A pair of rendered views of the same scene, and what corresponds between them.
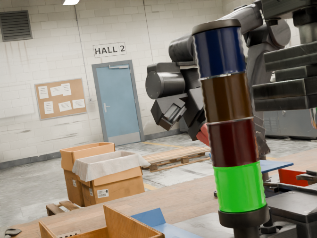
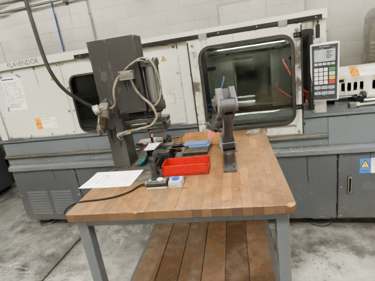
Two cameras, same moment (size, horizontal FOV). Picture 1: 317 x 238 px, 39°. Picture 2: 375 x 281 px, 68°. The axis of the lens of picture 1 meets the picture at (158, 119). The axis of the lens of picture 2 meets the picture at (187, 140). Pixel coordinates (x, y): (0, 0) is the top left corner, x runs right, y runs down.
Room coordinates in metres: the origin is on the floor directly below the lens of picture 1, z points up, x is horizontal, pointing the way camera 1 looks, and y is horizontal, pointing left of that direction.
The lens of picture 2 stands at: (1.66, -1.47, 1.48)
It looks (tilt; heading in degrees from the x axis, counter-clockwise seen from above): 16 degrees down; 125
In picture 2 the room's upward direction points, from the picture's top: 8 degrees counter-clockwise
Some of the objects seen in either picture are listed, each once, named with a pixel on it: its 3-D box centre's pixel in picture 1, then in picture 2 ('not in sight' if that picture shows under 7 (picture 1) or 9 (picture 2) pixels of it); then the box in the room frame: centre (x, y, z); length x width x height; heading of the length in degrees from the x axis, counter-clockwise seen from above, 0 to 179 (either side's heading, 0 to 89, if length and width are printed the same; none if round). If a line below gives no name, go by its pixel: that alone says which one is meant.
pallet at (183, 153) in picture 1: (172, 157); not in sight; (7.43, -0.13, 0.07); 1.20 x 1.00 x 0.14; 113
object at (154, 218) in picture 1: (163, 228); (200, 143); (0.70, 0.02, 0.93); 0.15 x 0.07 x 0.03; 27
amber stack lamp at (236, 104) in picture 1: (226, 97); not in sight; (0.35, -0.06, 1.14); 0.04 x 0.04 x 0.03
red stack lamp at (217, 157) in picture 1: (232, 141); not in sight; (0.35, -0.06, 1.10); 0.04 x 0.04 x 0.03
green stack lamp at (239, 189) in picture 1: (239, 184); not in sight; (0.35, -0.06, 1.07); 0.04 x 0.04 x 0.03
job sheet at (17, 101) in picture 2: not in sight; (13, 93); (-1.09, -0.21, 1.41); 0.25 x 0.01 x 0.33; 21
